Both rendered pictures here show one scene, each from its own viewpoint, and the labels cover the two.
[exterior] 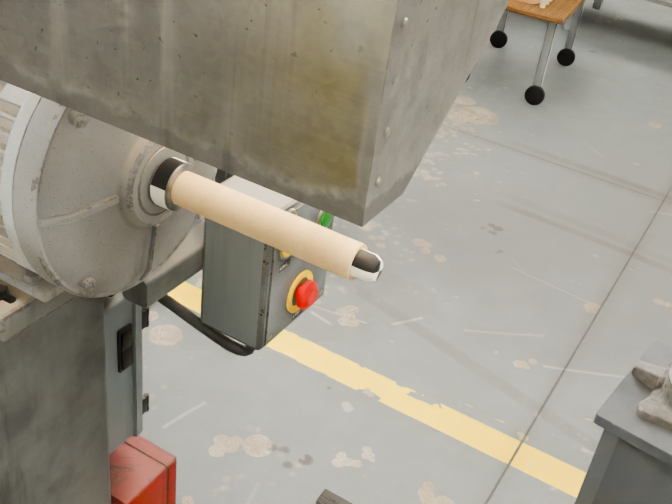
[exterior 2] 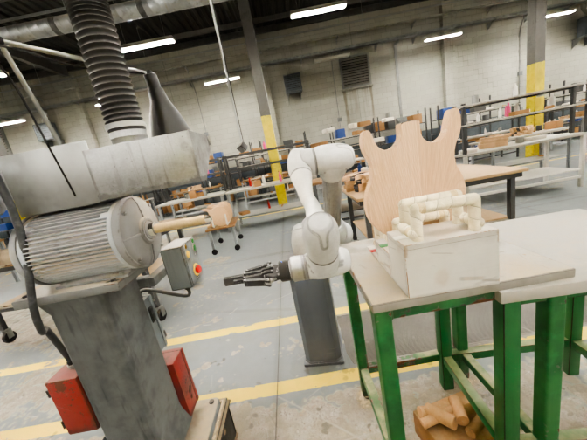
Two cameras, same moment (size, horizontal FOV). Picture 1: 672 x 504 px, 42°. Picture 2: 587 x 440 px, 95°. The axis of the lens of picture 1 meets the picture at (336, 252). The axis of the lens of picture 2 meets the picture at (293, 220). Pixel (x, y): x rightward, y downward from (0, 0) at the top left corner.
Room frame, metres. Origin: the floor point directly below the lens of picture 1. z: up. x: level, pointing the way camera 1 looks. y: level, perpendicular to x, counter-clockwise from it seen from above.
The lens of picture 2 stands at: (-0.39, 0.11, 1.41)
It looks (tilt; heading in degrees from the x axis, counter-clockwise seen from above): 13 degrees down; 335
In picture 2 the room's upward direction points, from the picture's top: 11 degrees counter-clockwise
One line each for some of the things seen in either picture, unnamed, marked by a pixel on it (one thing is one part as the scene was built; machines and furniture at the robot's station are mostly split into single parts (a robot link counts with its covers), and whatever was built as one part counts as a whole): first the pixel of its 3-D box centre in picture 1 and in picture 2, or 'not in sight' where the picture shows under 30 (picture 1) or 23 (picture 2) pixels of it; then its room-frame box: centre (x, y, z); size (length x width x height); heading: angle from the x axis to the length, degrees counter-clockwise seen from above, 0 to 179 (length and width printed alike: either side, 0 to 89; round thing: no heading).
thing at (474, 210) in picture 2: not in sight; (474, 214); (0.05, -0.67, 1.15); 0.03 x 0.03 x 0.09
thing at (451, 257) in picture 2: not in sight; (438, 256); (0.13, -0.62, 1.02); 0.27 x 0.15 x 0.17; 64
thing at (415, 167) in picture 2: not in sight; (411, 180); (0.27, -0.69, 1.25); 0.35 x 0.04 x 0.40; 63
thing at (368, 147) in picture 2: not in sight; (370, 142); (0.33, -0.58, 1.40); 0.07 x 0.04 x 0.09; 63
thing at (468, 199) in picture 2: not in sight; (444, 203); (0.09, -0.60, 1.20); 0.20 x 0.03 x 0.03; 63
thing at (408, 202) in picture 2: not in sight; (430, 199); (0.16, -0.64, 1.20); 0.20 x 0.03 x 0.03; 63
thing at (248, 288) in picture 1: (214, 256); (168, 272); (0.95, 0.16, 0.99); 0.24 x 0.21 x 0.26; 64
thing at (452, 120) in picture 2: not in sight; (446, 125); (0.21, -0.81, 1.41); 0.07 x 0.04 x 0.10; 63
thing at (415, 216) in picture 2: not in sight; (416, 224); (0.13, -0.52, 1.15); 0.03 x 0.03 x 0.09
